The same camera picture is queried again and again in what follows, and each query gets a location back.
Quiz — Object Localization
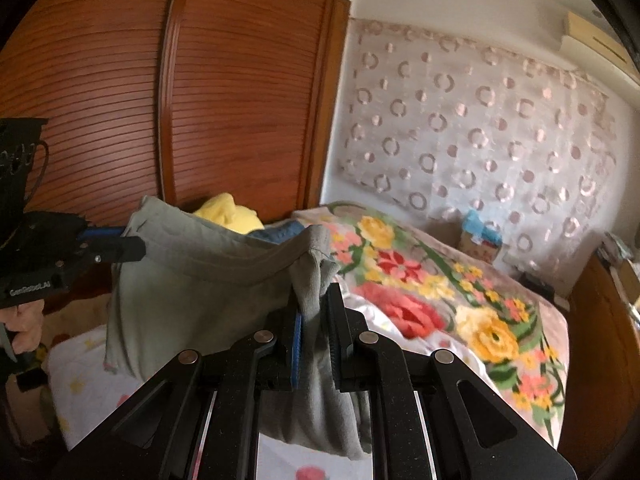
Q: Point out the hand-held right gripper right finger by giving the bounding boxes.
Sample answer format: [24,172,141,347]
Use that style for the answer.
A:
[325,284,576,480]

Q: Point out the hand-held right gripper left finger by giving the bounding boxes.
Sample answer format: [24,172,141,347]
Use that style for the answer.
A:
[50,305,306,480]

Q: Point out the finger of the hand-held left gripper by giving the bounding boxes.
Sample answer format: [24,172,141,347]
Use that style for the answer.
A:
[75,226,126,241]
[75,236,147,273]

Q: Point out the grey-green pants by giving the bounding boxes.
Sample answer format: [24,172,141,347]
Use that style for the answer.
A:
[102,195,373,461]

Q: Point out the person's left hand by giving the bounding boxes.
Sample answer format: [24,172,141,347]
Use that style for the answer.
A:
[0,302,46,356]

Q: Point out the yellow plush cloth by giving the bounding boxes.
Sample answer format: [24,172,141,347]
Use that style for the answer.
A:
[192,192,264,235]

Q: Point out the floral blanket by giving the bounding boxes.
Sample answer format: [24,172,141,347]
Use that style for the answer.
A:
[292,201,571,448]

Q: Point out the blue denim garment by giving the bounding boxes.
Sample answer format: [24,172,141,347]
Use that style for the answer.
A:
[245,220,306,247]

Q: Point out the strawberry print bed sheet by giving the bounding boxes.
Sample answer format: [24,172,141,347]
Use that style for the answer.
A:
[47,332,373,480]

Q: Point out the blue tissue box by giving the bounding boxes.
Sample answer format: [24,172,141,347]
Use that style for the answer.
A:
[460,210,503,261]

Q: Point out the wooden slatted wardrobe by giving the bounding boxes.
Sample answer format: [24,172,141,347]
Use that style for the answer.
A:
[0,0,351,231]

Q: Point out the circle-patterned sheer cloth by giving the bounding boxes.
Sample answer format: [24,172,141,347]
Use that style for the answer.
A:
[337,17,618,291]

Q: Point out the wooden cabinet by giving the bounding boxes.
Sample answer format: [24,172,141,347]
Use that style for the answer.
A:
[560,250,640,461]

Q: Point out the pile of grey cloths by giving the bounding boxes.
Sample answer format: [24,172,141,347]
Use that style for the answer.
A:
[601,232,632,262]

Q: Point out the beige overhead box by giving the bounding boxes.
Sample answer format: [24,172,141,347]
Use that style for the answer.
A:
[560,10,640,83]

